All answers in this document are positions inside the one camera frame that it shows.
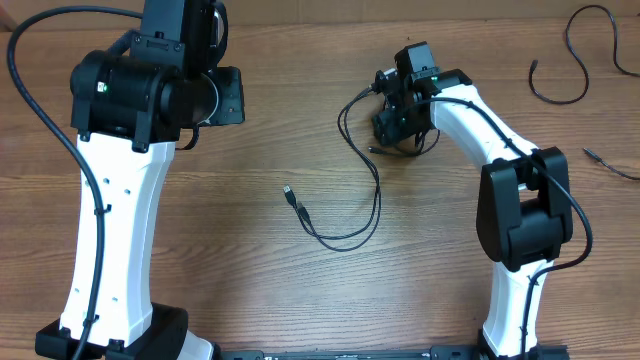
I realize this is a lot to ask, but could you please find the short black usb cable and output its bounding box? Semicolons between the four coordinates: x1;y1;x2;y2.
282;84;384;253
368;127;442;159

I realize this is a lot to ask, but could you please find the long black usb cable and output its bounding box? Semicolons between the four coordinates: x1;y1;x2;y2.
528;4;640;181

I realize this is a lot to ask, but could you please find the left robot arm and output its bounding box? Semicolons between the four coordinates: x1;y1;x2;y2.
35;1;245;359

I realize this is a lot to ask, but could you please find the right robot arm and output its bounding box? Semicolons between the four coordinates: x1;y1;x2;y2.
371;42;573;359

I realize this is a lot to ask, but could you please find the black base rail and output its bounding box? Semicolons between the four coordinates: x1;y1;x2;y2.
215;345;491;360

